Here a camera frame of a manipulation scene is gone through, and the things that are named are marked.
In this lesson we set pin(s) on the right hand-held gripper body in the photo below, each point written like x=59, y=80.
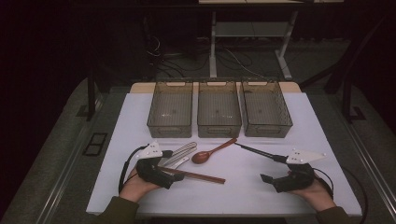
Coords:
x=299, y=180

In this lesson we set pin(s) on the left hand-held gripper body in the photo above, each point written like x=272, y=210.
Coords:
x=149, y=172

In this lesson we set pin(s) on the white ceramic spoon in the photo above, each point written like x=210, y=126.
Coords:
x=182, y=162

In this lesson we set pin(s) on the black chopstick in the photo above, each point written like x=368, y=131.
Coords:
x=255, y=151
x=261, y=155

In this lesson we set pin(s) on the brown wooden chopstick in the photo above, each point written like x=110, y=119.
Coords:
x=205, y=179
x=202, y=176

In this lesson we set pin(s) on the brown wooden spoon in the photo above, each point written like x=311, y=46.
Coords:
x=200, y=157

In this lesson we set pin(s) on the smoky plastic basket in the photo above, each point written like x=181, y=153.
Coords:
x=266, y=109
x=219, y=109
x=171, y=109

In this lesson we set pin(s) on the person's left hand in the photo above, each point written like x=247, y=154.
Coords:
x=135, y=188

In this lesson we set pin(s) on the person's right hand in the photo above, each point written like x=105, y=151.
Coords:
x=317, y=196

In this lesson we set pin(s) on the black metal stand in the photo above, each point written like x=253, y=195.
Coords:
x=347, y=99
x=91, y=99

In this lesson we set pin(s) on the black floor socket frame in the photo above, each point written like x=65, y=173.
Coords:
x=95, y=144

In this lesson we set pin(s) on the aluminium floor rail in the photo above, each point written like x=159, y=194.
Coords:
x=67, y=174
x=370, y=174

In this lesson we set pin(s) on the white metal desk frame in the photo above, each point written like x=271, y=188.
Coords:
x=252, y=28

